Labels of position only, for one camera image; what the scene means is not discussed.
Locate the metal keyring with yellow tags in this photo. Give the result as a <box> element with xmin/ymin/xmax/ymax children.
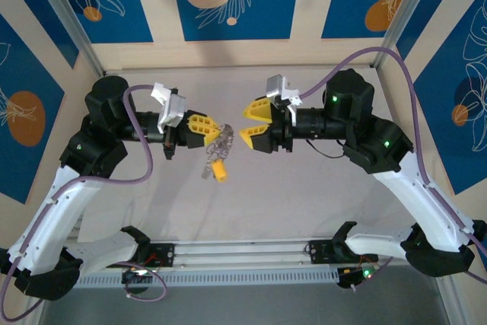
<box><xmin>203</xmin><ymin>122</ymin><xmax>235</xmax><ymax>168</ymax></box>

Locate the grey slotted cable duct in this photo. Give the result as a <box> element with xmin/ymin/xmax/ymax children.
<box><xmin>74</xmin><ymin>266</ymin><xmax>340</xmax><ymax>290</ymax></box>

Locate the yellow capped key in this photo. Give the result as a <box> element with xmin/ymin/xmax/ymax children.
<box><xmin>210</xmin><ymin>160</ymin><xmax>230</xmax><ymax>183</ymax></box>

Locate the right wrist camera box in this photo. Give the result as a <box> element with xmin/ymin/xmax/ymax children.
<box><xmin>265</xmin><ymin>75</ymin><xmax>304</xmax><ymax>128</ymax></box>

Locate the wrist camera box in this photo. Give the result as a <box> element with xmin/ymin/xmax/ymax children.
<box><xmin>265</xmin><ymin>75</ymin><xmax>304</xmax><ymax>128</ymax></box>
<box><xmin>151</xmin><ymin>81</ymin><xmax>186</xmax><ymax>132</ymax></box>

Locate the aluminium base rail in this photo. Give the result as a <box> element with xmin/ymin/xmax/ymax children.
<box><xmin>66</xmin><ymin>233</ymin><xmax>452</xmax><ymax>275</ymax></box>

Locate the aluminium frame leg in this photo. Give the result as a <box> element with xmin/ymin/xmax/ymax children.
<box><xmin>21</xmin><ymin>298</ymin><xmax>49</xmax><ymax>325</ymax></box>
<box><xmin>433</xmin><ymin>276</ymin><xmax>463</xmax><ymax>325</ymax></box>

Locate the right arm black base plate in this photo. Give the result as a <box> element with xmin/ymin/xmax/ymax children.
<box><xmin>308</xmin><ymin>239</ymin><xmax>380</xmax><ymax>265</ymax></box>

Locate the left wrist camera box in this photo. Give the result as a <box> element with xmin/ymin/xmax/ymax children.
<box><xmin>151</xmin><ymin>81</ymin><xmax>186</xmax><ymax>132</ymax></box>

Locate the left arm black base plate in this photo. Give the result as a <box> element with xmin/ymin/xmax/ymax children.
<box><xmin>105</xmin><ymin>243</ymin><xmax>176</xmax><ymax>269</ymax></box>

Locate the aluminium corner post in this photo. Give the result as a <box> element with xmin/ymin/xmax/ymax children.
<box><xmin>371</xmin><ymin>0</ymin><xmax>435</xmax><ymax>70</ymax></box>
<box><xmin>27</xmin><ymin>0</ymin><xmax>107</xmax><ymax>78</ymax></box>

